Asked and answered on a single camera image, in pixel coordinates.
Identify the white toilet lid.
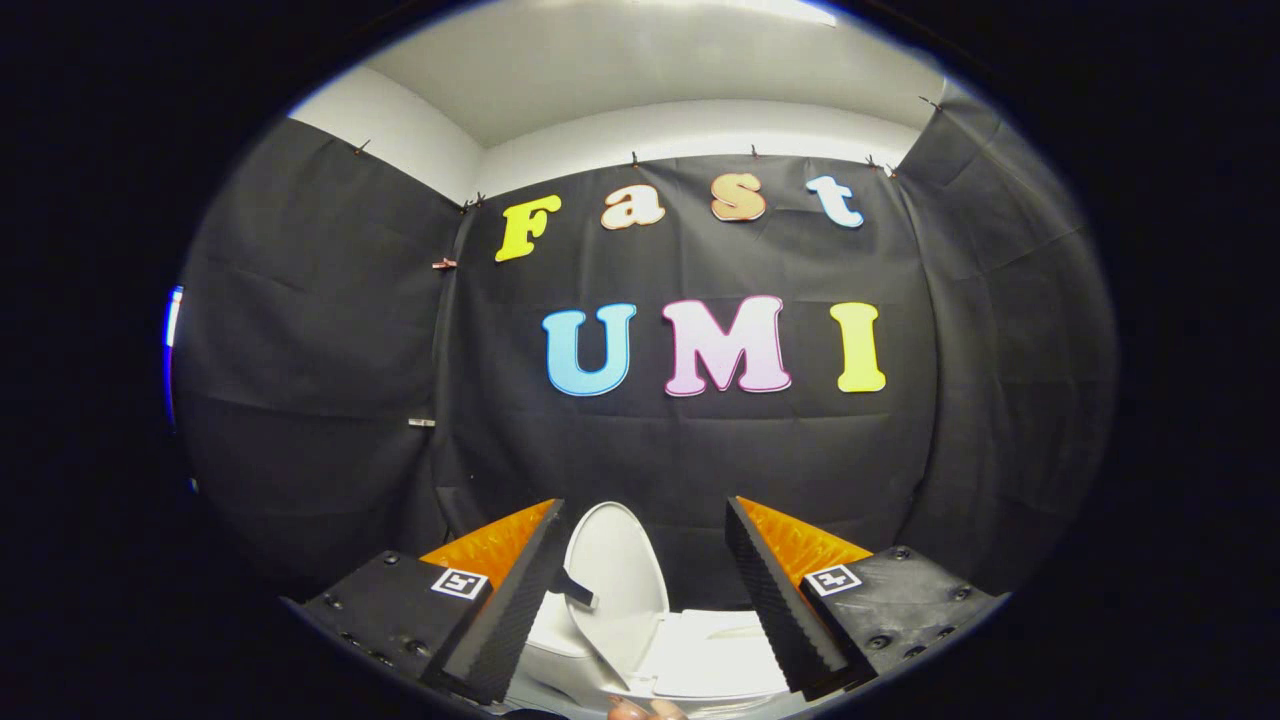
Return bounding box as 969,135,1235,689
563,500,671,691

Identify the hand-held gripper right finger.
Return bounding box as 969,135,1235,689
725,495,1006,701

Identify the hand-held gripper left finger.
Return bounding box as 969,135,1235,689
285,498,571,706

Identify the black backdrop cloth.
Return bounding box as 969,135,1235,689
172,80,1119,601

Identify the white toilet bowl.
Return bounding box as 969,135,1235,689
510,595,801,716

